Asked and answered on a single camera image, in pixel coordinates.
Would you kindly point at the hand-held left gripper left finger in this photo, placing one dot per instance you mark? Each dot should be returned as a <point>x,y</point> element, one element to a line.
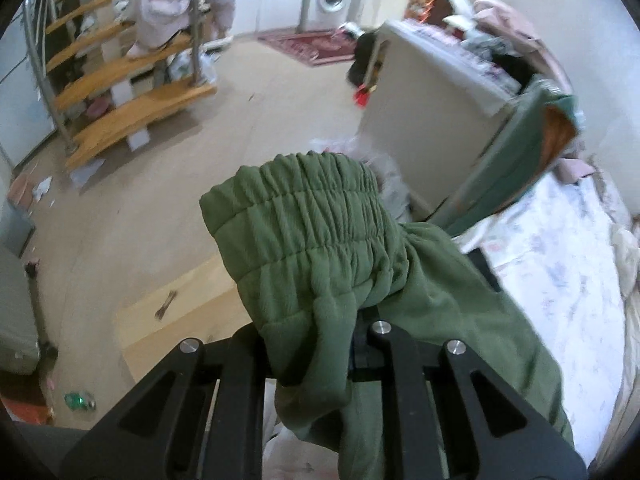
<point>235,385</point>

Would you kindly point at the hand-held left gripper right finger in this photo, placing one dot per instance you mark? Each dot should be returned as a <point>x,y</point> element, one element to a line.
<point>400,390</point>

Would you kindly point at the green pants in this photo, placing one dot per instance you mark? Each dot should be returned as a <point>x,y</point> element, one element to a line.
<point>310,230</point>

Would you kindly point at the light wooden board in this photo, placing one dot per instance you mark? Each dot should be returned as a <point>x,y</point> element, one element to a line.
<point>200,310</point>

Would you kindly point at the white floral bed sheet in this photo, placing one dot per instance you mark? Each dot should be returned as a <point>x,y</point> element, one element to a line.
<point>560,285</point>

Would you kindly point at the grey mattress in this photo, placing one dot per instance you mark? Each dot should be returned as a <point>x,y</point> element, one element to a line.
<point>17,310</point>

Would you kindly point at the white paper sheet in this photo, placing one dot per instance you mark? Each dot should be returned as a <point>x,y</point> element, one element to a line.
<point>87,172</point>

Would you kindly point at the beige blanket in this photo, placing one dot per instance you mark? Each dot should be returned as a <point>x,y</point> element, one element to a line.
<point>627,260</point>

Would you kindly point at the white cabinet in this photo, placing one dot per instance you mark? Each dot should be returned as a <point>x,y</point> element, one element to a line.
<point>425,125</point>

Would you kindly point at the wooden spiral staircase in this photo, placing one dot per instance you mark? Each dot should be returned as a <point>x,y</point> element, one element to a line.
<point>140,110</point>

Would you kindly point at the red tag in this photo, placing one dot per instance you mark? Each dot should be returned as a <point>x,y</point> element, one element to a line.
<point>364,95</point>

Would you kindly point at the clear plastic bag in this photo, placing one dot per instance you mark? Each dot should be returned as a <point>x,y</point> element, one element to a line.
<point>192,67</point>

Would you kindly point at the black bag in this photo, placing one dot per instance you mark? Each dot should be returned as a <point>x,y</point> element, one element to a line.
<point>365,57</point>

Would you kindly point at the red patterned rug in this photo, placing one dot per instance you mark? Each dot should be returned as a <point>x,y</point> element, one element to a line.
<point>310,45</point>

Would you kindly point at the pink cloth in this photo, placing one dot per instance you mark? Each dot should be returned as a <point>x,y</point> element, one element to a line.
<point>515,22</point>

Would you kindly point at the pink padded jacket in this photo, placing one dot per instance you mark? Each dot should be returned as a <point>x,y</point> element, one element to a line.
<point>160,5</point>

